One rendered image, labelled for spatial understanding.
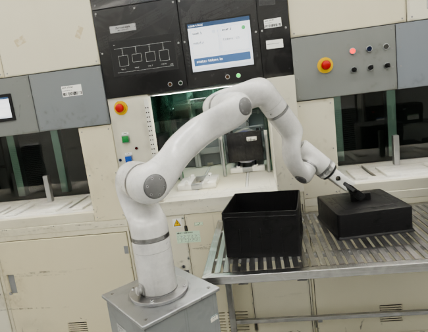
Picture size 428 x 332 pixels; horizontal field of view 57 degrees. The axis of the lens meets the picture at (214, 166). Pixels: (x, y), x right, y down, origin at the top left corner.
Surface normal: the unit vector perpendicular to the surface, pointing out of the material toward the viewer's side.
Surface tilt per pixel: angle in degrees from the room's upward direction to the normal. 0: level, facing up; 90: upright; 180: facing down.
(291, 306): 90
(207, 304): 90
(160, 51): 90
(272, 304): 90
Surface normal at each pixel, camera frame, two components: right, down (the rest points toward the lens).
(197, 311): 0.63, 0.07
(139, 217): -0.22, -0.72
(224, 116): -0.10, 0.39
